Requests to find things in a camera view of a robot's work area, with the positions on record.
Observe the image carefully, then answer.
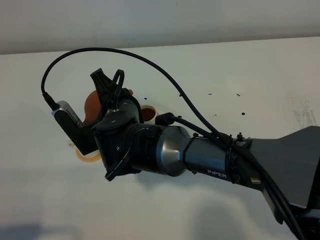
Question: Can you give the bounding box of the white teacup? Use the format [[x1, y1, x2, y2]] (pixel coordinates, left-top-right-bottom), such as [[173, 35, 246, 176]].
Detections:
[[67, 140, 77, 150], [140, 105, 158, 123]]

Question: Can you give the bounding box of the orange coaster near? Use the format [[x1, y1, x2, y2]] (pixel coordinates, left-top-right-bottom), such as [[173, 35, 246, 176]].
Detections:
[[75, 150, 101, 163]]

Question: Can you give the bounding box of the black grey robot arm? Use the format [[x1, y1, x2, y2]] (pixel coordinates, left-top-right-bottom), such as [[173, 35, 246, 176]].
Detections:
[[91, 69, 320, 240]]

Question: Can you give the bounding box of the brown clay teapot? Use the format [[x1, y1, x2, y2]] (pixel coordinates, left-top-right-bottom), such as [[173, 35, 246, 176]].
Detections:
[[81, 88, 134, 126]]

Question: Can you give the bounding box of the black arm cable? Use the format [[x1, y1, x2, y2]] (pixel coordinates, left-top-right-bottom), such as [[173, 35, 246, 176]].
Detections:
[[40, 47, 308, 240]]

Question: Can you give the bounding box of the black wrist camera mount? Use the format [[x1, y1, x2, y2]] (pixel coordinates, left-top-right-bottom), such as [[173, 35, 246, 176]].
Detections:
[[76, 123, 98, 155]]

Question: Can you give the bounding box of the white teacup far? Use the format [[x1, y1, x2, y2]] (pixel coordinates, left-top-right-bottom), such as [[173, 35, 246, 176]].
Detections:
[[140, 105, 158, 123]]

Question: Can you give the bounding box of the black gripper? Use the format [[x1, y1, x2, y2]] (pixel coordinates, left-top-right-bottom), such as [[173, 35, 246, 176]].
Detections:
[[90, 68, 143, 133]]

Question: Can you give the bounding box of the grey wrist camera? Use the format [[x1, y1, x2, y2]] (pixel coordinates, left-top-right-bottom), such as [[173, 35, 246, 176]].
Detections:
[[51, 100, 84, 142]]

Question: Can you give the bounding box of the white teacup near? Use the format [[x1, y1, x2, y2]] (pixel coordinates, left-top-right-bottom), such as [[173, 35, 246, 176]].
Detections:
[[67, 140, 77, 150]]

